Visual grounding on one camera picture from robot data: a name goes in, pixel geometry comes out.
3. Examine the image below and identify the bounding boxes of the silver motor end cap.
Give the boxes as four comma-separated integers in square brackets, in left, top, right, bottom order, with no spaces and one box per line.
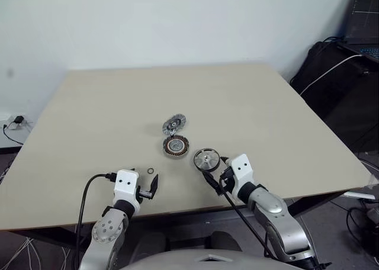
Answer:
[161,112,186,136]

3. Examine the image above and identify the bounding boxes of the white flat box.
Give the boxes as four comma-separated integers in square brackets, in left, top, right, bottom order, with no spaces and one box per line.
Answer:
[343,189,376,200]

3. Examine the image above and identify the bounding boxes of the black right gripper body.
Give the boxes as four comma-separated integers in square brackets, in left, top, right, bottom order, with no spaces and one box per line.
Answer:
[219,166,238,200]

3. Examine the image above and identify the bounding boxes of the large black bag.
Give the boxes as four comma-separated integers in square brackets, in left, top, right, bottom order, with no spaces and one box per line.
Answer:
[289,40,379,153]

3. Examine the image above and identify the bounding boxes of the silver motor rotor black ring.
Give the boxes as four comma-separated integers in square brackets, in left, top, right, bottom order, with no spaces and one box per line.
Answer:
[193,147,220,173]

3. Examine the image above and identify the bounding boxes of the grey robot torso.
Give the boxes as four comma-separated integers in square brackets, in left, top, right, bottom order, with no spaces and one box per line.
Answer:
[118,246,300,270]

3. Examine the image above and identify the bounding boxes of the thin black floor cable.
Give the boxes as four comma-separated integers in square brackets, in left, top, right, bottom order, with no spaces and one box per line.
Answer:
[2,123,24,147]

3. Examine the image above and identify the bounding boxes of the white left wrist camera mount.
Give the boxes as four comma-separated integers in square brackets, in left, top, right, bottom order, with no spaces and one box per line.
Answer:
[113,169,143,213]

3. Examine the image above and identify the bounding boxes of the white floor wires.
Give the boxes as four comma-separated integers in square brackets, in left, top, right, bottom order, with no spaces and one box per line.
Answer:
[11,236,73,270]

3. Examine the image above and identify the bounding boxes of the white cable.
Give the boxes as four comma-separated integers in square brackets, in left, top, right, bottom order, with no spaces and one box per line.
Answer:
[300,54,364,97]

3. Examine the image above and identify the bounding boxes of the black open laptop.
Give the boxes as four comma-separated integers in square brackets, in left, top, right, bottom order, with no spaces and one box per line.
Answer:
[335,0,379,63]

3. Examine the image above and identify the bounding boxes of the motor stator with copper windings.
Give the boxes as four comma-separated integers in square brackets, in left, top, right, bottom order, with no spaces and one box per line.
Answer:
[162,134,191,158]

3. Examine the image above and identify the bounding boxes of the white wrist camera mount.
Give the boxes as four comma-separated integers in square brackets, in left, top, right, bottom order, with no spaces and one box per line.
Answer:
[227,153,256,200]
[113,169,143,213]

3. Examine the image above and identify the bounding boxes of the black floor cable bundle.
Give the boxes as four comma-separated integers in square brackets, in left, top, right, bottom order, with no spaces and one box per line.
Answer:
[345,198,379,258]

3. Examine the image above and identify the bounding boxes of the white power strip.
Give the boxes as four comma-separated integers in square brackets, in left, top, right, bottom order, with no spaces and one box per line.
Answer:
[0,112,34,132]

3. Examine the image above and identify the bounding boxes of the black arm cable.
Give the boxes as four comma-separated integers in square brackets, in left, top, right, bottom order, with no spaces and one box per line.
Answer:
[219,175,272,258]
[75,172,119,270]

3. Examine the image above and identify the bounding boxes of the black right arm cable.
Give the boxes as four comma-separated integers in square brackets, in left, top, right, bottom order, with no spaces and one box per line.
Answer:
[219,175,272,258]

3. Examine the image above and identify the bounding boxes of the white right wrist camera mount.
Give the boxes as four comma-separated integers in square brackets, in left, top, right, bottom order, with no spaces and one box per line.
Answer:
[227,153,256,200]

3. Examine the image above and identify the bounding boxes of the dark grey rounded shape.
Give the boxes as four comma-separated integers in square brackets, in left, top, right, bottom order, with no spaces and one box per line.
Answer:
[206,230,244,253]

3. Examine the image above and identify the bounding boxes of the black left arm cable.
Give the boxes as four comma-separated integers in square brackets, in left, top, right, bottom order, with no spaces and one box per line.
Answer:
[75,172,119,270]

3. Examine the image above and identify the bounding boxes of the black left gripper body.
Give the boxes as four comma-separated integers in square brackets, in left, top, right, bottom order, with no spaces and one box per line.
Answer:
[136,185,155,204]

